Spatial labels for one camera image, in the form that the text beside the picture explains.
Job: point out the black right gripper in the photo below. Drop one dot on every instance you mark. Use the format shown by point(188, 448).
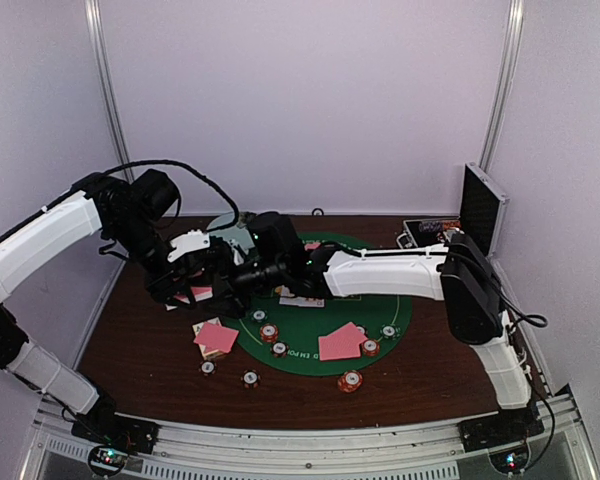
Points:
point(240, 304)

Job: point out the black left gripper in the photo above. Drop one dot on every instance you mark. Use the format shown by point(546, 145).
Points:
point(163, 291)

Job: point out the green chips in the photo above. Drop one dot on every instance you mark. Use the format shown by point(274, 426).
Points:
point(259, 315)
point(390, 332)

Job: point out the red chips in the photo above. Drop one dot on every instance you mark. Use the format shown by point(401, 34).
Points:
point(370, 347)
point(269, 333)

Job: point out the red-backed cards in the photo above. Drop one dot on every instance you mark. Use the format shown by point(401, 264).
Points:
point(216, 337)
point(342, 344)
point(312, 246)

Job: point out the brown chips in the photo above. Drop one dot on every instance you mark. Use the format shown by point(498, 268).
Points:
point(362, 329)
point(279, 349)

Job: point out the single brown chip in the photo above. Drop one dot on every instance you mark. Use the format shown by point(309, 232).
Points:
point(207, 368)

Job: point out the brown poker chip stack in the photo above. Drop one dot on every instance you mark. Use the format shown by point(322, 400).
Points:
point(250, 379)

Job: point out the red poker chip stack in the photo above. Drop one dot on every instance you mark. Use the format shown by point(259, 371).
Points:
point(350, 381)

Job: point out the red-backed playing card deck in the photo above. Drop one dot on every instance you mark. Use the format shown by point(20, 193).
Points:
point(198, 293)

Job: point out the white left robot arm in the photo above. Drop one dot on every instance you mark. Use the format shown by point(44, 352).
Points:
point(121, 212)

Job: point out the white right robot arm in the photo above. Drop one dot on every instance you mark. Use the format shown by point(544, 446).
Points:
point(454, 274)

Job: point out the light blue flower plate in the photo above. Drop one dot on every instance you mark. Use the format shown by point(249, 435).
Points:
point(230, 222)

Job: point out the playing card box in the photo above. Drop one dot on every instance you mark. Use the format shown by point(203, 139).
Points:
point(206, 352)

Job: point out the loose red-backed cards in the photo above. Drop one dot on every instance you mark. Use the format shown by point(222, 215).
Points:
point(216, 337)

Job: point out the round green poker mat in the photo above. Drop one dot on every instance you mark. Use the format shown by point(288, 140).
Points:
point(301, 327)

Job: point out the aluminium poker case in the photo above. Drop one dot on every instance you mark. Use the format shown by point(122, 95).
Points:
point(481, 216)

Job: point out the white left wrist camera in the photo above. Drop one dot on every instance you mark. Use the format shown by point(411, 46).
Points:
point(186, 243)

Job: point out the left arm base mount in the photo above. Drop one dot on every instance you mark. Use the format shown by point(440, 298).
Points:
point(103, 424)

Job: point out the aluminium front rail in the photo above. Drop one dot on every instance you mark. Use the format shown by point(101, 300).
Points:
point(433, 450)

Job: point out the left aluminium frame post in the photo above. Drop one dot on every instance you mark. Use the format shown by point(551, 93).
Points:
point(112, 116)

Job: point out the aluminium frame post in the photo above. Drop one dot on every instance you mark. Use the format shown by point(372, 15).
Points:
point(507, 70)
point(112, 116)

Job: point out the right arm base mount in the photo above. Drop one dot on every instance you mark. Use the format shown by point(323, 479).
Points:
point(502, 428)

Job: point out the right aluminium frame post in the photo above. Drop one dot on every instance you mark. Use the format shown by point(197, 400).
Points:
point(507, 70)

